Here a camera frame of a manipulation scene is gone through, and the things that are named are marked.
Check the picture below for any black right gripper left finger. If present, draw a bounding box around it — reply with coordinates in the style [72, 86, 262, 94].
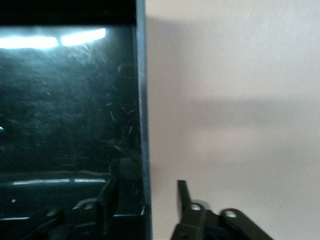
[24, 177, 120, 240]

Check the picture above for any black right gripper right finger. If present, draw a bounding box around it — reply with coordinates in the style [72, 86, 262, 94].
[170, 179, 275, 240]

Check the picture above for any black glossy box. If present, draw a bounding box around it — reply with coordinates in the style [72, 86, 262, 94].
[0, 0, 154, 240]

